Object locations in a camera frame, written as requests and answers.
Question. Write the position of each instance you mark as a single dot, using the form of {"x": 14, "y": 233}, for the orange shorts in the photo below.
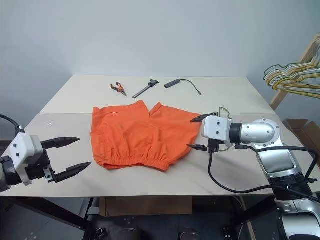
{"x": 130, "y": 135}

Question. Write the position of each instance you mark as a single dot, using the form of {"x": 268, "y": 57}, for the black flat screen panel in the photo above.
{"x": 37, "y": 225}

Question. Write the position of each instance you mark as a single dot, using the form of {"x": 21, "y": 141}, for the orange black pliers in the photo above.
{"x": 119, "y": 88}

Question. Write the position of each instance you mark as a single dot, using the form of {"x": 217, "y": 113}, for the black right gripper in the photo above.
{"x": 214, "y": 145}

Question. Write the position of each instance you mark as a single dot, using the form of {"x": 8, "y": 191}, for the flat brown cardboard sheet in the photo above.
{"x": 145, "y": 206}

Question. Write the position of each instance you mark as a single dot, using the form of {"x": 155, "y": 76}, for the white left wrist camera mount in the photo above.
{"x": 22, "y": 150}

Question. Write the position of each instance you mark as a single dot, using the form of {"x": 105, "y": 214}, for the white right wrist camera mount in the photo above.
{"x": 216, "y": 130}

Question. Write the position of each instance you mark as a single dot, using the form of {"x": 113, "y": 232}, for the grey digital caliper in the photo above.
{"x": 145, "y": 89}

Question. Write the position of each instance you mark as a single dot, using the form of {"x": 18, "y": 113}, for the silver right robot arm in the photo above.
{"x": 262, "y": 130}

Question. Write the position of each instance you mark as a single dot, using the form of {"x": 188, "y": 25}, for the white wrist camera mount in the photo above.
{"x": 22, "y": 150}
{"x": 216, "y": 130}

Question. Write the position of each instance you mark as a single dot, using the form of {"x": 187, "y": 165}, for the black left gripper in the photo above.
{"x": 37, "y": 170}

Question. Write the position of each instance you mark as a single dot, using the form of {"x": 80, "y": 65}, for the wooden hanger rack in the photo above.
{"x": 306, "y": 53}

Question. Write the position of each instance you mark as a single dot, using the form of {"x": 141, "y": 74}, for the dark rounded shape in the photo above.
{"x": 187, "y": 234}

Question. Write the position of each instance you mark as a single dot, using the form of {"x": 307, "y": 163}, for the brown cardboard box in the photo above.
{"x": 310, "y": 132}

